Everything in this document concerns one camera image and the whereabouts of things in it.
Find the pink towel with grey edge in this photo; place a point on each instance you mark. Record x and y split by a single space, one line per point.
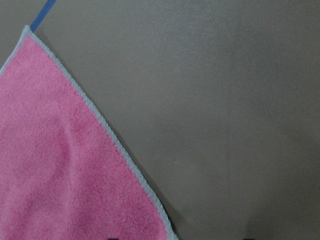
64 175

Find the brown paper table mat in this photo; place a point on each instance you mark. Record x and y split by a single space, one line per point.
217 102

